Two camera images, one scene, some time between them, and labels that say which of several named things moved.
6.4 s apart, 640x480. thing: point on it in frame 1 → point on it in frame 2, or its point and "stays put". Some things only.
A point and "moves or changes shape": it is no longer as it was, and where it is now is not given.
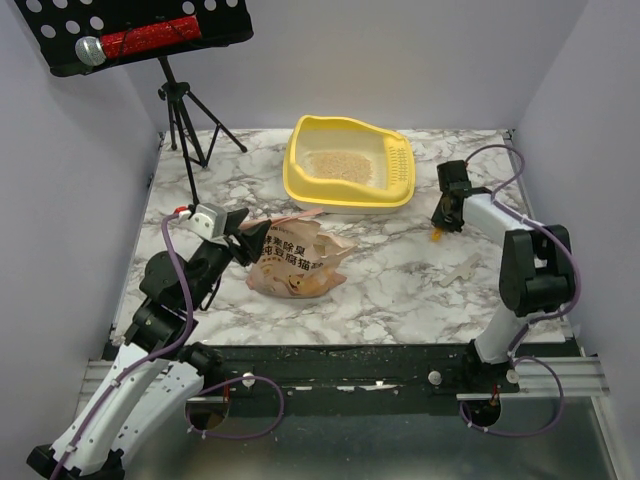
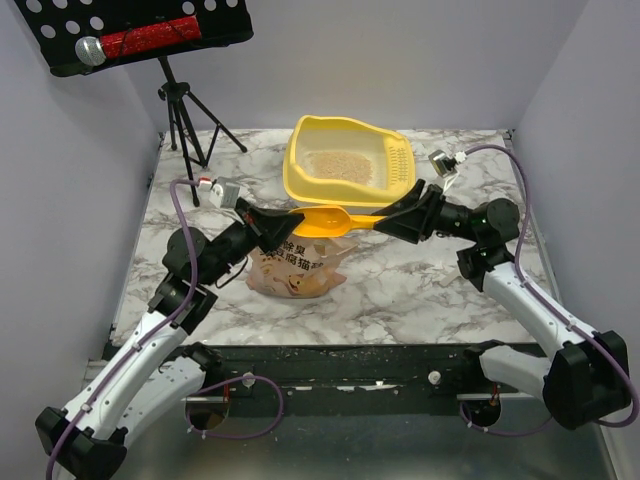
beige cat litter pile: [339, 165] stays put
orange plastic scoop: [436, 234] moves or changes shape
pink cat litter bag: [296, 259] stays put
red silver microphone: [94, 50] stays put
